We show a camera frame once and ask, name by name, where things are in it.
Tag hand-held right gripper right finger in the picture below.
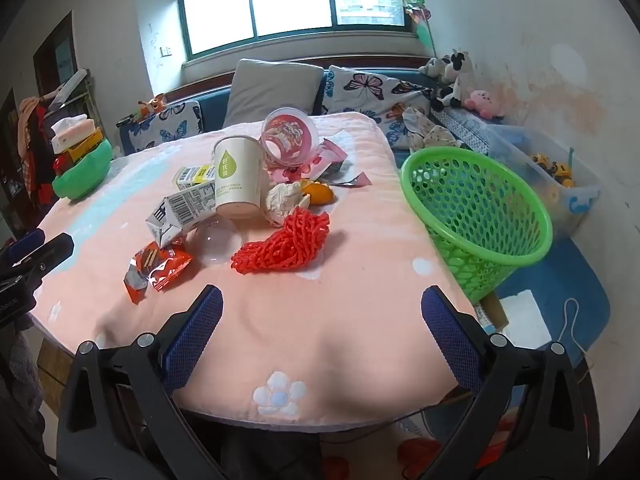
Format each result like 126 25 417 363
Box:
420 285 601 480

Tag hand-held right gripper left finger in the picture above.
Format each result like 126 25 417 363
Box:
56 284 224 480

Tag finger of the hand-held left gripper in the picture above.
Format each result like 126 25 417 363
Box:
0 228 48 267
0 233 76 293

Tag orange snack wrapper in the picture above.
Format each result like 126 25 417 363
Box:
123 240 195 303

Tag green plastic mesh basket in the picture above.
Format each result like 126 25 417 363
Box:
400 147 554 305

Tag red foam fruit net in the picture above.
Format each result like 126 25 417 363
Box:
231 208 331 276

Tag white tissue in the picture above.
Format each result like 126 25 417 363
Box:
264 181 311 227

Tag orange peel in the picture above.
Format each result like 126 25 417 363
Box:
300 179 333 207

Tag clear plastic cup red print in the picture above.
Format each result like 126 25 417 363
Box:
260 108 321 168

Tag cardboard box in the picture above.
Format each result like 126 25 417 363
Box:
475 290 508 333

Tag white paper sheet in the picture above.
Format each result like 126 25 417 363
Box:
500 292 553 348

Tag green plastic basin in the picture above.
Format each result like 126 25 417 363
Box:
52 139 113 200

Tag clear dome lid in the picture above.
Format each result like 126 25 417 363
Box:
192 216 244 266

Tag hanging clothes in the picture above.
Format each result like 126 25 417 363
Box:
17 95 56 201

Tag pink flower blanket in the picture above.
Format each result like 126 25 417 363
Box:
27 110 478 433

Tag yellow and red box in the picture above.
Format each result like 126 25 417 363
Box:
65 130 103 161

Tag white milk carton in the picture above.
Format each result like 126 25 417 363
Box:
145 182 218 248

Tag pink tissue box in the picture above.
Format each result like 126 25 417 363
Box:
50 115 96 153

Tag blue floor mat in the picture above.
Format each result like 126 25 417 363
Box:
495 237 611 366

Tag yellow drink carton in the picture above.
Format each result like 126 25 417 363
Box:
173 165 217 191

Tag white paper cup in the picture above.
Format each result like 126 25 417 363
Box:
213 136 264 220

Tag small butterfly pillow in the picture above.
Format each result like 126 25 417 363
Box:
120 100 203 156

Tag orange fox toy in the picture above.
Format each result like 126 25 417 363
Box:
137 94 168 118

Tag clear plastic storage box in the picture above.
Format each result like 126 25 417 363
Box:
487 125 601 241

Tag dark wooden door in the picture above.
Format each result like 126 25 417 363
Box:
32 10 78 96

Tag yellow toy trucks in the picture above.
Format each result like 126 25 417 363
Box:
531 152 576 188

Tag beige patterned garment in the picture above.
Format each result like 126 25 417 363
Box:
402 107 463 153

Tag striped cloth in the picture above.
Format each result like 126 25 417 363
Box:
435 107 496 153

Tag pink wrapper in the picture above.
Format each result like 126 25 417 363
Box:
270 138 348 181

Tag blue sofa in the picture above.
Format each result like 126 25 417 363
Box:
117 65 496 156

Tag pink round plush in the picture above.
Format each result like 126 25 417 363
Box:
464 90 506 120

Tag grey pillow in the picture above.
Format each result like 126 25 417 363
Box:
222 58 325 128

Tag large butterfly pillow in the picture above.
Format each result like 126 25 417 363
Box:
320 66 436 148

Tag black and white cow plush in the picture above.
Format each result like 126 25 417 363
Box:
431 50 473 111

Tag grey plush toy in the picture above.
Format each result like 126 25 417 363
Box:
419 56 451 78

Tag colourful pinwheel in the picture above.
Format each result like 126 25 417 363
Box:
402 0 438 58

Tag window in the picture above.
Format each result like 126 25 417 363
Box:
175 0 416 61

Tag white cable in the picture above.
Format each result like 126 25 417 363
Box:
562 297 593 376

